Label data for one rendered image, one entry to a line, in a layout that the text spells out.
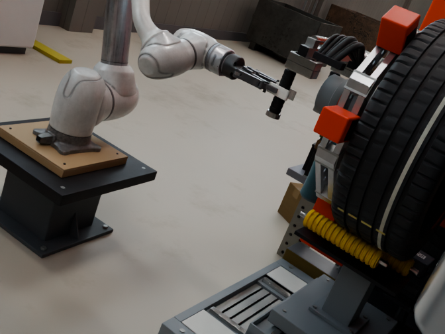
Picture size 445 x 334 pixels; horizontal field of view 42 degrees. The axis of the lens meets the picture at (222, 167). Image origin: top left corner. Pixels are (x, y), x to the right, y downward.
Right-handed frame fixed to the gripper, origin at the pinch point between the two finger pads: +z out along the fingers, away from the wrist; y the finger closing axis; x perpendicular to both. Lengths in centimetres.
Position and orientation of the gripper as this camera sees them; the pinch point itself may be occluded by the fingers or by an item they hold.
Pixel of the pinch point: (281, 91)
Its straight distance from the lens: 172.8
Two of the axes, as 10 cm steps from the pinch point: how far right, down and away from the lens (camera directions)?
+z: 7.7, 4.7, -4.3
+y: -5.4, 1.2, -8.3
